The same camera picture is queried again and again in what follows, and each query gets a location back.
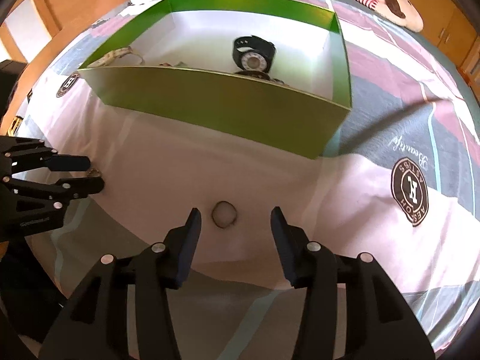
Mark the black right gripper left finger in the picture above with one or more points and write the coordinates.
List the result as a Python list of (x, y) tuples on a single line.
[(93, 323)]

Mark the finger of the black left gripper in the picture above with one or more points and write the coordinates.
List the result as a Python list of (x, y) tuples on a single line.
[(19, 154), (21, 198)]

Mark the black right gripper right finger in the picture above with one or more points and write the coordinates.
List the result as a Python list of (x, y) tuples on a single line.
[(379, 324)]

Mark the bronze metal bangle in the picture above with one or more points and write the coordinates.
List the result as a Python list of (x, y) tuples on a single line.
[(254, 74)]

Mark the pink grey bedsheet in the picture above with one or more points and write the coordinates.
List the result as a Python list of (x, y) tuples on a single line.
[(399, 179)]

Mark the wooden headboard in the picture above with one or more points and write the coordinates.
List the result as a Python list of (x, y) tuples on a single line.
[(37, 31)]

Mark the black wrist watch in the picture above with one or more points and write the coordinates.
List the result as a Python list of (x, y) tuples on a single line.
[(252, 53)]

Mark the green cardboard box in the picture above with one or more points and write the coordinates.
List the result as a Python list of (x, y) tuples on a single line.
[(189, 72)]

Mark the wooden wardrobe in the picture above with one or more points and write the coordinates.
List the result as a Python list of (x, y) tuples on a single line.
[(447, 27)]

